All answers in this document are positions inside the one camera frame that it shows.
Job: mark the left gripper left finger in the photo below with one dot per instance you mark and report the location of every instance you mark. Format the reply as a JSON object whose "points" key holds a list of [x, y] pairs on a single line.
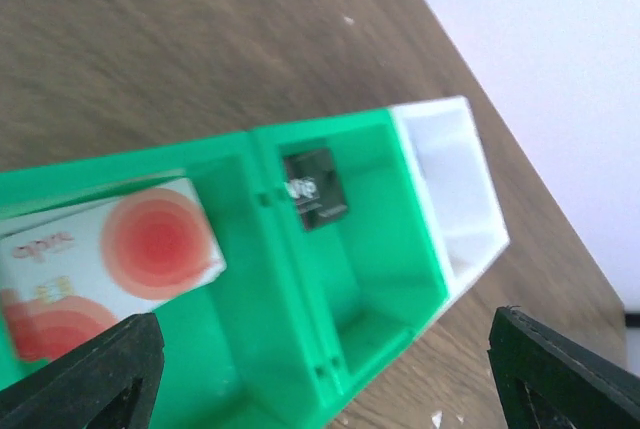
{"points": [[111, 381]]}

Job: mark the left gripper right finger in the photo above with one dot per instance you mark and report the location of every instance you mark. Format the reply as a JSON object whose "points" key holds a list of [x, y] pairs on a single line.
{"points": [[545, 380]]}

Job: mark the white red circle card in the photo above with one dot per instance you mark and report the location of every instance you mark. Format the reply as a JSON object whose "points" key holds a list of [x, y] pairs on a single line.
{"points": [[70, 273]]}

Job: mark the black card stack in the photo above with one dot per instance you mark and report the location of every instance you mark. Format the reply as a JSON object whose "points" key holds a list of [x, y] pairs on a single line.
{"points": [[313, 184]]}

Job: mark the green plastic bin front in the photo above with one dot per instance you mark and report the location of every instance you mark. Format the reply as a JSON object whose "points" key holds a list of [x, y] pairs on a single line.
{"points": [[239, 352]]}

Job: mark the green plastic bin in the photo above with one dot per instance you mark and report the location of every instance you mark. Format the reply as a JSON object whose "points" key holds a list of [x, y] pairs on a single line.
{"points": [[371, 279], [239, 352]]}

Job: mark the white plastic bin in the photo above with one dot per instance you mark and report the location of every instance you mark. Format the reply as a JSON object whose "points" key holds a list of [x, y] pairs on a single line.
{"points": [[450, 174]]}

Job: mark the right black frame post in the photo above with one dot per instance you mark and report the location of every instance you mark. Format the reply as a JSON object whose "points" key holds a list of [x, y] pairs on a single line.
{"points": [[632, 319]]}

